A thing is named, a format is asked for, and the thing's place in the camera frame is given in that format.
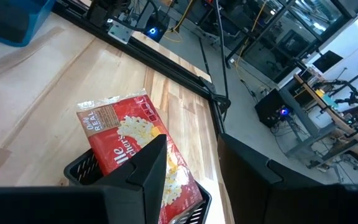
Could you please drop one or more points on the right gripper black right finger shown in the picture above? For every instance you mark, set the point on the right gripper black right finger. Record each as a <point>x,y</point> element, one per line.
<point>247,186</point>

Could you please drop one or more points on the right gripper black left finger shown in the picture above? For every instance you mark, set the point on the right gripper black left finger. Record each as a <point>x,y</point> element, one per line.
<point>145,180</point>

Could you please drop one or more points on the red popcorn packet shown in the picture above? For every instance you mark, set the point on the red popcorn packet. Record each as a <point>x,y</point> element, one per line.
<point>126,124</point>

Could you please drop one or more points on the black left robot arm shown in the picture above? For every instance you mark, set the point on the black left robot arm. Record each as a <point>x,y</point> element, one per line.
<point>104,12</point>

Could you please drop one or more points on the black mesh basket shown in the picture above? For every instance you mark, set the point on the black mesh basket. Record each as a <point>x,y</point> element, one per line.
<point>82,169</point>

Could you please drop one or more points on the black computer box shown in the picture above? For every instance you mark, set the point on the black computer box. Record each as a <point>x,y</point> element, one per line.
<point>269,105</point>

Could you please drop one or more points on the wooden background table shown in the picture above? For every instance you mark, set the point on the wooden background table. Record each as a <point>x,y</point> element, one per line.
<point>337,116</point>

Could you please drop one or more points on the black box with blue light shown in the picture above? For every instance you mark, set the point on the black box with blue light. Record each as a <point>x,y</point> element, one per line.
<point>160,35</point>

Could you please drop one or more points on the black background monitor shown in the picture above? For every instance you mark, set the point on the black background monitor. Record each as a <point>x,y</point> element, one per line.
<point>326,62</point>

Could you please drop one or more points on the blue plastic bin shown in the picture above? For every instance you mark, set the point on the blue plastic bin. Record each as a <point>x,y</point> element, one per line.
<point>42,15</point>

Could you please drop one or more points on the black aluminium table frame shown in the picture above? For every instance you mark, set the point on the black aluminium table frame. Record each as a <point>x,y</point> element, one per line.
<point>166,67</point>

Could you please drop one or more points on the silver metal bracket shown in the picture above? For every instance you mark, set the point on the silver metal bracket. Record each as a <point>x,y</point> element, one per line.
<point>120,32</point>

